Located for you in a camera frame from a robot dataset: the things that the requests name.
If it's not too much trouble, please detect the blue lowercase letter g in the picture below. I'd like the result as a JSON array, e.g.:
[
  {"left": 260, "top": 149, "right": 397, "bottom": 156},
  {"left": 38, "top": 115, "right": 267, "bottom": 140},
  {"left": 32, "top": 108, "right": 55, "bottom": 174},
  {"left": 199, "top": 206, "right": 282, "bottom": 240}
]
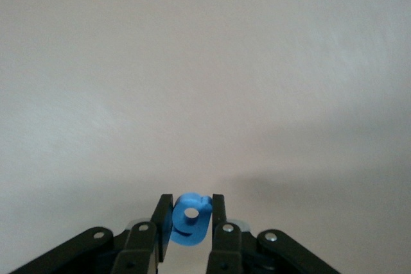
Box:
[{"left": 168, "top": 192, "right": 214, "bottom": 247}]

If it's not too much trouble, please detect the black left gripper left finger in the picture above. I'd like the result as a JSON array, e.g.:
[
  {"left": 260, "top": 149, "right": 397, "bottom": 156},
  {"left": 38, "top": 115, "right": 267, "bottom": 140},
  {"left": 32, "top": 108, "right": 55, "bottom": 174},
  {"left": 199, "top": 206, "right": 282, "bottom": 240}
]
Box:
[{"left": 9, "top": 193, "right": 175, "bottom": 274}]

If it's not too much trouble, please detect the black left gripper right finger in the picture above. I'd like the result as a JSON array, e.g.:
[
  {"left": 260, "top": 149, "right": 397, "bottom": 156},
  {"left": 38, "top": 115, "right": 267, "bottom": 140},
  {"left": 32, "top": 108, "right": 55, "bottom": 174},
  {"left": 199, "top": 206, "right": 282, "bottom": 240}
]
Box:
[{"left": 205, "top": 193, "right": 342, "bottom": 274}]

